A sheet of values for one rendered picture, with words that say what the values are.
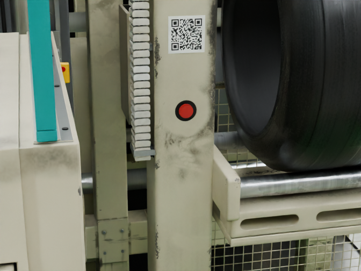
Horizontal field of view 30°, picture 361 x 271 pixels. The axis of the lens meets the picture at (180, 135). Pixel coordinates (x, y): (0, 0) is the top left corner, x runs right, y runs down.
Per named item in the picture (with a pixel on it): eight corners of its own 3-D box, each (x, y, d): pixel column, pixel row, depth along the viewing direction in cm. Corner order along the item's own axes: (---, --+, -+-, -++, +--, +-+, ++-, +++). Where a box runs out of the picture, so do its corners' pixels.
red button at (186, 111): (179, 119, 140) (179, 105, 139) (177, 116, 141) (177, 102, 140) (193, 118, 140) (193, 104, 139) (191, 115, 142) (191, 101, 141)
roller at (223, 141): (195, 133, 170) (196, 150, 170) (200, 135, 165) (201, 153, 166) (324, 123, 177) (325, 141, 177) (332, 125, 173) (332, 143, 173)
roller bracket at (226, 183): (226, 223, 138) (228, 179, 134) (183, 153, 174) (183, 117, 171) (242, 221, 138) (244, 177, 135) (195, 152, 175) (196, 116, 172)
